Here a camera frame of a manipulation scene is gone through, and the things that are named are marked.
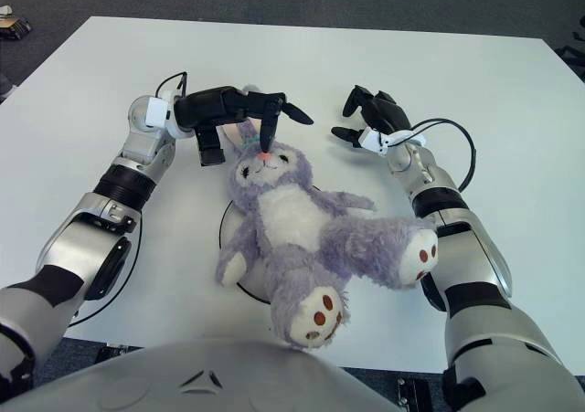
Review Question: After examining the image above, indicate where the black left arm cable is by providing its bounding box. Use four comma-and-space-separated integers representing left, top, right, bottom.
68, 70, 189, 329

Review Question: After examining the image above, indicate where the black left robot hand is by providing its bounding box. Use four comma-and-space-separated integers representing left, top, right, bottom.
173, 85, 315, 167

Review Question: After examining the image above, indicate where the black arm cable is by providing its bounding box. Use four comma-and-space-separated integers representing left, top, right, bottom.
392, 118, 479, 192
68, 70, 189, 329

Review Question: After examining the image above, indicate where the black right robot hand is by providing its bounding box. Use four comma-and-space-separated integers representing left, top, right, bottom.
331, 84, 429, 157

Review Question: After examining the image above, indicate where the white plate with black rim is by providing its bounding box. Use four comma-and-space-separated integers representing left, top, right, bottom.
218, 199, 275, 306

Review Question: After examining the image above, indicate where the black and brown box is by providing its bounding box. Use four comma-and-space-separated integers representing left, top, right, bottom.
0, 16, 33, 41

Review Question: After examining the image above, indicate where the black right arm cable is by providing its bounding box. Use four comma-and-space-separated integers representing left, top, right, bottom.
392, 118, 479, 192

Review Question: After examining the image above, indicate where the black chair base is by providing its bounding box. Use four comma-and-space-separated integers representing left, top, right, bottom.
555, 18, 585, 82

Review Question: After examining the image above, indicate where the purple plush bunny doll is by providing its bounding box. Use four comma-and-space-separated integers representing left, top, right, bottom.
215, 82, 440, 350

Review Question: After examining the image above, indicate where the grey robot torso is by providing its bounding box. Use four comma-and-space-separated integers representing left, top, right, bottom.
0, 336, 403, 412

